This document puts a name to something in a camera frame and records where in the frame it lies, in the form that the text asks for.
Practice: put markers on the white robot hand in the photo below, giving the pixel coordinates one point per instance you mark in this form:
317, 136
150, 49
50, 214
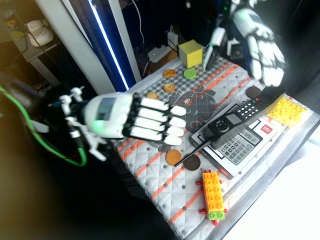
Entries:
262, 42
110, 117

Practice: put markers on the black handheld radio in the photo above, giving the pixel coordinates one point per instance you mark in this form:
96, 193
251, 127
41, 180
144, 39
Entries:
232, 118

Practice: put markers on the calculator box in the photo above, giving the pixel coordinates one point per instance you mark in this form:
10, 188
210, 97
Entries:
267, 132

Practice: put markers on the round tan cookie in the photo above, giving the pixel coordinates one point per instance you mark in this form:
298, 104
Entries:
152, 95

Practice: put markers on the brown chocolate round biscuit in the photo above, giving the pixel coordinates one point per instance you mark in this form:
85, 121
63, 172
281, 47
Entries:
193, 165
252, 92

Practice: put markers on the flower shaped cookie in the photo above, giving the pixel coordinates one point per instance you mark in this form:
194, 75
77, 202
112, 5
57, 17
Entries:
169, 73
169, 87

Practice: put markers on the yellow foam cube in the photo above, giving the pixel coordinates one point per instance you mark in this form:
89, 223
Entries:
190, 53

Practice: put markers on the bag of yellow beads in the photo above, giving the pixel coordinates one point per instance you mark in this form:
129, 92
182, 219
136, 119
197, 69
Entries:
287, 112

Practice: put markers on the orange round biscuit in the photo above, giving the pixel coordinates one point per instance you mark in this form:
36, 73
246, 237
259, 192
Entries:
173, 157

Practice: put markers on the white pillar with blue light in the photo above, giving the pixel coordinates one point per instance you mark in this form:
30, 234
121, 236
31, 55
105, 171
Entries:
82, 47

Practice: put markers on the green round disc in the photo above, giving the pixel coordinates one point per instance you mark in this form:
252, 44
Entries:
189, 73

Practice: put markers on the white power strip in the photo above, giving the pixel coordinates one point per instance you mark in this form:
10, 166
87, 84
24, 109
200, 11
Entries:
160, 53

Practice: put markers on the grey shelf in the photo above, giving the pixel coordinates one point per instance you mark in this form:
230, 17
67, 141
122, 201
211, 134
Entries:
42, 55

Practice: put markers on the grey quilt with bear print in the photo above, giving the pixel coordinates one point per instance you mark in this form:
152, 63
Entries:
175, 190

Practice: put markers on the white rounded object on shelf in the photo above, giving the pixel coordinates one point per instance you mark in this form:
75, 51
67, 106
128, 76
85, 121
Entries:
40, 32

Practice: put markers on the orange and green toy brick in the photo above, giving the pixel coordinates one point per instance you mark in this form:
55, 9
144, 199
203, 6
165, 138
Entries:
212, 195

